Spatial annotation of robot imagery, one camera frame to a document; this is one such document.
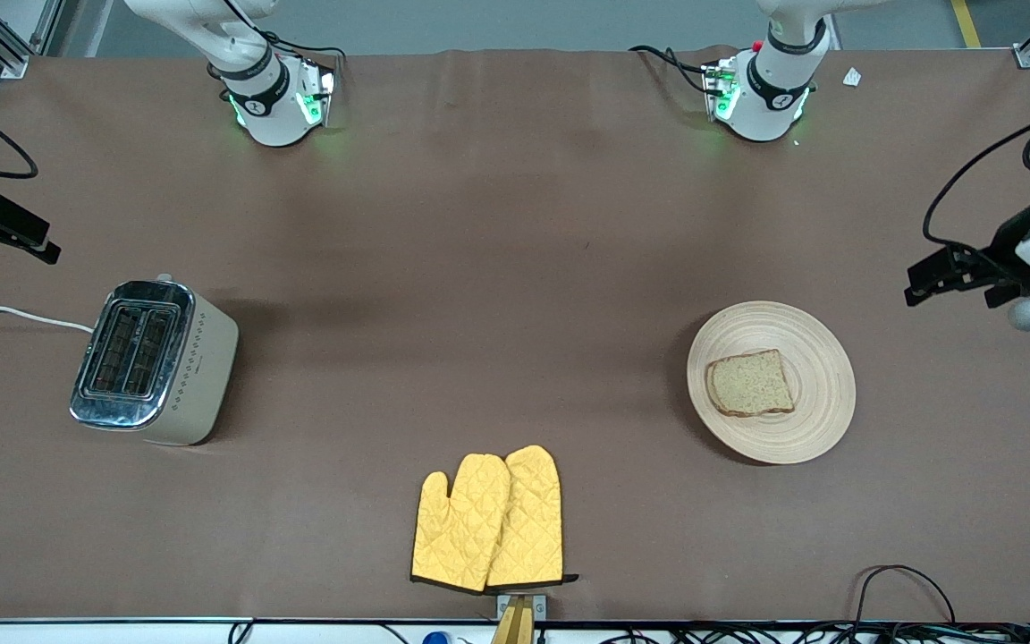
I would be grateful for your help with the metal arm base connector plate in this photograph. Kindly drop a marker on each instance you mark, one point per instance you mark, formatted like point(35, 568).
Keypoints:
point(318, 98)
point(719, 89)

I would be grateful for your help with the small blue round object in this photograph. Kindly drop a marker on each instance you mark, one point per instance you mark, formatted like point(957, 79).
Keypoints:
point(436, 639)

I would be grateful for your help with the slice of brown-crust toast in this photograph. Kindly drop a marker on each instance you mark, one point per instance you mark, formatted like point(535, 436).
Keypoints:
point(752, 385)

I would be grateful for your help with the yellow quilted oven mitt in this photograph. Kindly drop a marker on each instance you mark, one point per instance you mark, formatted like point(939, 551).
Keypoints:
point(461, 528)
point(535, 519)

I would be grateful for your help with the small metal table bracket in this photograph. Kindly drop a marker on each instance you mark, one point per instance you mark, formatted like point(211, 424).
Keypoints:
point(540, 606)

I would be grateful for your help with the small white paper scrap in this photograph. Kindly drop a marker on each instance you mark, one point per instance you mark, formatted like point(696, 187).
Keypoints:
point(852, 77)

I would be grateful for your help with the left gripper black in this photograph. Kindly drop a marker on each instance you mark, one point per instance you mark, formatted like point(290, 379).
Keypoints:
point(1008, 243)

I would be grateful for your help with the round pale wooden plate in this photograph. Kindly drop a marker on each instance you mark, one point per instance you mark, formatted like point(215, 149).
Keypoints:
point(823, 402)

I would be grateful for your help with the cream and chrome toaster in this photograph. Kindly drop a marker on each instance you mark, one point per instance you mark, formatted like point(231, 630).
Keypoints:
point(198, 376)

